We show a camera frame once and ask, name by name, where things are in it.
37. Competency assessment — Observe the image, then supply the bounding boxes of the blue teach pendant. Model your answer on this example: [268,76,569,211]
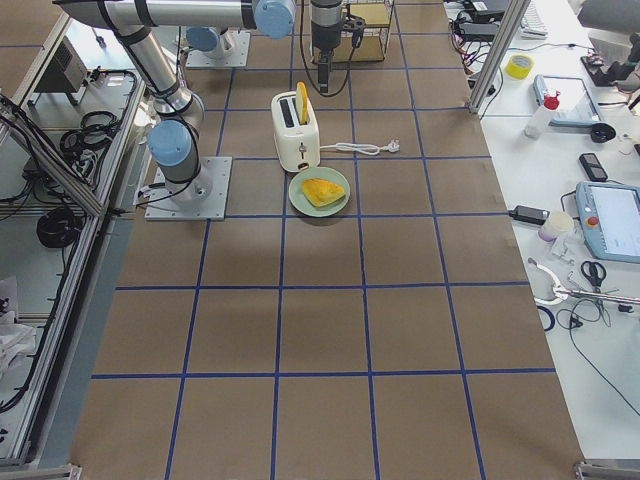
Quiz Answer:
[533,74,603,128]
[560,181,639,264]

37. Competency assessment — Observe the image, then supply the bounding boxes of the grey control box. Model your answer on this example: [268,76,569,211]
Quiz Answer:
[34,36,89,106]

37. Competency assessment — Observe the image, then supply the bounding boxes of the red capped plastic bottle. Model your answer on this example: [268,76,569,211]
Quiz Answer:
[523,90,560,139]

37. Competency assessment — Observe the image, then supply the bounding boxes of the yellow bread slice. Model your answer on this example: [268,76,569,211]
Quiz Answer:
[294,81,309,125]

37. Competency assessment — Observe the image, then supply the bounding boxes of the white toaster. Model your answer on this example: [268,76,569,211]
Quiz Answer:
[271,91,320,173]

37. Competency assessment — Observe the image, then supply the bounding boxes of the blue teach pendant near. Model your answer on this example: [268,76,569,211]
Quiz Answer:
[560,181,639,264]

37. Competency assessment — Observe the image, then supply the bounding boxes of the blue teach pendant far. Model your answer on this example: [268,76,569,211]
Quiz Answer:
[533,74,603,128]

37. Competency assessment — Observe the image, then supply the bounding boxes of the white power cord with plug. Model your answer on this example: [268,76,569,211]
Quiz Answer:
[318,139,402,157]

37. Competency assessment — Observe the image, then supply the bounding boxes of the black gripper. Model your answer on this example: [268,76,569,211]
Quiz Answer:
[310,0,366,94]

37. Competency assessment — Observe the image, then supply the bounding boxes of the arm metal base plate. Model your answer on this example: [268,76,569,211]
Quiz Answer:
[186,30,251,69]
[144,156,232,221]

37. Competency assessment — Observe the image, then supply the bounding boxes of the black cable coil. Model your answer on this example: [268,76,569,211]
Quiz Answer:
[36,205,77,250]

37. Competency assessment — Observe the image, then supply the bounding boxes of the black power adapter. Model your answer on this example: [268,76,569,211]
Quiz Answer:
[508,205,549,225]

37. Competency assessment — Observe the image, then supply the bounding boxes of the black round cap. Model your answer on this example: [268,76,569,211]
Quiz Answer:
[590,122,617,144]

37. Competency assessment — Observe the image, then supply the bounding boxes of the triangular golden pastry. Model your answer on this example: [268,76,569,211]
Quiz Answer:
[301,178,346,208]

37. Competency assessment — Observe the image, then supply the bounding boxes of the white lidded cup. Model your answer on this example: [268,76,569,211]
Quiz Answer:
[538,211,574,242]

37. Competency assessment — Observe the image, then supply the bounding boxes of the aluminium frame post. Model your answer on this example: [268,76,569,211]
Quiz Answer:
[467,0,530,113]

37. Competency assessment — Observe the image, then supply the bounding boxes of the black scissors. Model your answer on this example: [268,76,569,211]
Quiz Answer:
[580,260,607,293]

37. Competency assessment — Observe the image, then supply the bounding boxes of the white curved metal tool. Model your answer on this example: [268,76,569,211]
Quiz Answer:
[527,257,569,307]

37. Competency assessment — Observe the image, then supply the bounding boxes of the wire and wood shelf rack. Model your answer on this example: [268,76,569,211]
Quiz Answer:
[312,0,395,65]

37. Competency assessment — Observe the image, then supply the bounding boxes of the green plate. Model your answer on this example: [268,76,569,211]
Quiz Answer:
[288,167,350,217]

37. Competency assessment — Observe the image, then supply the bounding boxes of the yellow tape roll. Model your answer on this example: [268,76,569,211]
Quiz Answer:
[504,54,534,80]

